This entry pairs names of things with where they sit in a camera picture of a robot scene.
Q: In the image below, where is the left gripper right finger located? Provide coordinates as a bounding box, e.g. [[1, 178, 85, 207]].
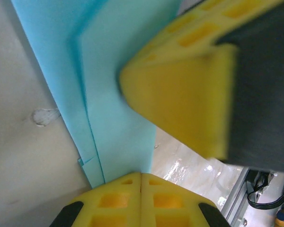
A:
[[141, 173, 231, 227]]

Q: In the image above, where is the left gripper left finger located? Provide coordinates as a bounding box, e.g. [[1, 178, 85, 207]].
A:
[[49, 172, 142, 227]]

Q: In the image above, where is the light blue paper sheet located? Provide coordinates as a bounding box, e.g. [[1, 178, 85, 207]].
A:
[[10, 0, 184, 189]]

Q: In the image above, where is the yellow power connector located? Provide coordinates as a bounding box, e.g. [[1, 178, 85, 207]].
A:
[[275, 207, 284, 225]]

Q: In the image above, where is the wide aluminium base rail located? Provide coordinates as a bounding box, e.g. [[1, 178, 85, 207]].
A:
[[217, 165, 251, 227]]

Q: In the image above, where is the black cable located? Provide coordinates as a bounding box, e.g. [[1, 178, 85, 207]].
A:
[[247, 191, 284, 210]]

